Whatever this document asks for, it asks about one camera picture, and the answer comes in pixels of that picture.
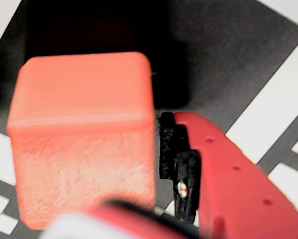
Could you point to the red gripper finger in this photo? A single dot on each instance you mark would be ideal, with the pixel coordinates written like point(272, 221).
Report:
point(238, 194)

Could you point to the orange cube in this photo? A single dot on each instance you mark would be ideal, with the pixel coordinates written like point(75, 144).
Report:
point(81, 137)

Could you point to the black white marker mat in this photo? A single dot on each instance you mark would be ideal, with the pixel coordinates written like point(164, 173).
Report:
point(238, 62)

